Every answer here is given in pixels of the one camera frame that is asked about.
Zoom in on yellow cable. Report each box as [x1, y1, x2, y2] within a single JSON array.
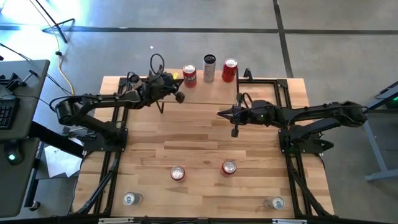
[[29, 0, 75, 96]]

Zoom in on white paper sheet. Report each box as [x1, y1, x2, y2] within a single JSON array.
[[35, 144, 83, 180]]

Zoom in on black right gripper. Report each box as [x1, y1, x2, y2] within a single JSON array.
[[216, 93, 277, 138]]

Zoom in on silver metal bracket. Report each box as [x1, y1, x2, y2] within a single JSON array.
[[272, 218, 308, 224], [98, 217, 134, 224]]

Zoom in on blue silver Red Bull can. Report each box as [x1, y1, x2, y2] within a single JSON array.
[[263, 195, 285, 211], [122, 191, 144, 207]]

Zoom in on black desk leg beam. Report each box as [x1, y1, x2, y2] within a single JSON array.
[[24, 121, 86, 209]]

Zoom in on grey metal desk frame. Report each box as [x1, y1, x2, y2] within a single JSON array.
[[363, 80, 398, 183]]

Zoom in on black computer mouse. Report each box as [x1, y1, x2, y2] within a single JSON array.
[[3, 141, 25, 166]]

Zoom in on red Coca-Cola Zero can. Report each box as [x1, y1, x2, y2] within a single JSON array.
[[221, 57, 239, 83], [221, 159, 238, 177]]

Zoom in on black keyboard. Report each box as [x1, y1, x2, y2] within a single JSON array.
[[0, 96, 20, 131]]

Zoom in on grey desk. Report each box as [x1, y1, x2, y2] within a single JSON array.
[[0, 58, 50, 218]]

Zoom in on black stand base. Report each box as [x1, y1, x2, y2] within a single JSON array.
[[34, 0, 76, 44]]

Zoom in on red Fanta soda can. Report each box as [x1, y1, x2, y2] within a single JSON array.
[[170, 165, 187, 182], [182, 64, 198, 89]]

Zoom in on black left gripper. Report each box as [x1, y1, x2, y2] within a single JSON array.
[[136, 72, 186, 108]]

